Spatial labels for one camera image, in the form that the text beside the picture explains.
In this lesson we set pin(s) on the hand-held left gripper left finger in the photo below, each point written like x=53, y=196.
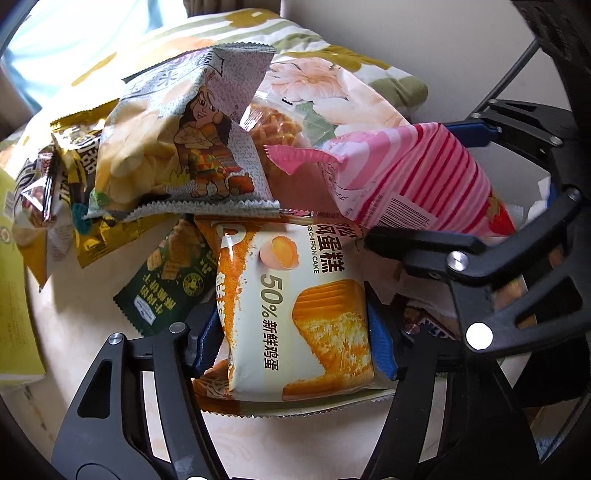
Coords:
x=203, y=344

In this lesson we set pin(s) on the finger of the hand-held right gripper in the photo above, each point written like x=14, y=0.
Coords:
x=475, y=133
x=415, y=242

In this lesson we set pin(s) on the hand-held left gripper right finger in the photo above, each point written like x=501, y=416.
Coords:
x=382, y=337

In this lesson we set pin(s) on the chocolate bar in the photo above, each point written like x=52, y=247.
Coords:
x=429, y=326

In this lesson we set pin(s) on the pink striped snack bag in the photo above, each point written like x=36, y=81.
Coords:
x=415, y=175

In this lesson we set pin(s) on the orange white cake packet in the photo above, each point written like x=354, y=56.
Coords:
x=295, y=323

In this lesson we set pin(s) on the green cracker packet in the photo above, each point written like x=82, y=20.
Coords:
x=161, y=286

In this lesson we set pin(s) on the floral tablecloth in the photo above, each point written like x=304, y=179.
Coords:
x=83, y=318

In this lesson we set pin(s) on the gold foil snack packet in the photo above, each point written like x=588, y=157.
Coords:
x=106, y=242

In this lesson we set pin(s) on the clear waffle packet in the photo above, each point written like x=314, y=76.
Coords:
x=277, y=124

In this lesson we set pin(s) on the pale yellow snack packet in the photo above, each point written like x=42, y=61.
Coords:
x=41, y=251

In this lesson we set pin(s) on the yellow box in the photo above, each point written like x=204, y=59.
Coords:
x=18, y=300

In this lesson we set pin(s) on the grey cartoon print snack bag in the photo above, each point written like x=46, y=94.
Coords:
x=184, y=138

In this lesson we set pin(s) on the clear nut snack packet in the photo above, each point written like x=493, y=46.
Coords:
x=39, y=184

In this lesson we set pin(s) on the brown curtain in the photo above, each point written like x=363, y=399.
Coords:
x=231, y=4

